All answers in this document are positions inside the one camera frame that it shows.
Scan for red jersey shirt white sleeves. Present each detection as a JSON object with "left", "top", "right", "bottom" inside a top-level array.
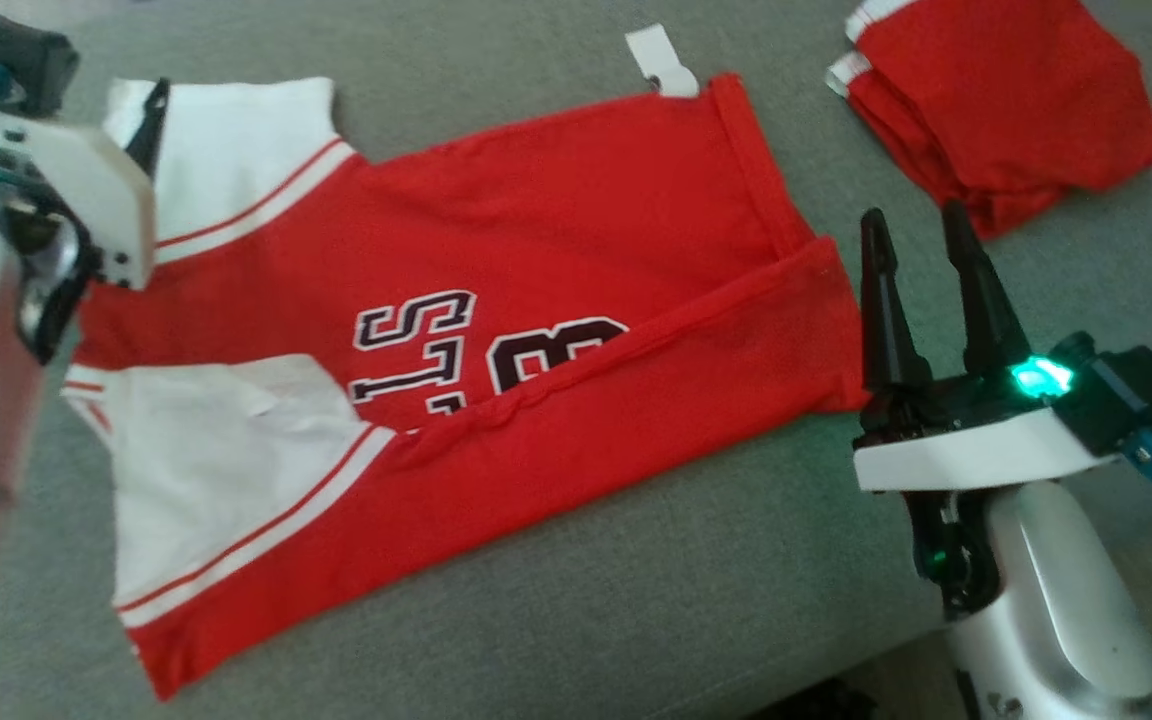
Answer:
[{"left": 58, "top": 24, "right": 874, "bottom": 703}]

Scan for red shorts white trim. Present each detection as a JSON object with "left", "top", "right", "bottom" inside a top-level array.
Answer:
[{"left": 824, "top": 0, "right": 1152, "bottom": 243}]

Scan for grey fabric sofa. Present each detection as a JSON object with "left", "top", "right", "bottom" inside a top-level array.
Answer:
[{"left": 0, "top": 0, "right": 1152, "bottom": 720}]

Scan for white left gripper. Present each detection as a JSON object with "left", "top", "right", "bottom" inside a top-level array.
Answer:
[{"left": 0, "top": 77, "right": 173, "bottom": 293}]

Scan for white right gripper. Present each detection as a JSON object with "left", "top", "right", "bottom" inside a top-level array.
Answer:
[{"left": 852, "top": 199, "right": 1124, "bottom": 494}]

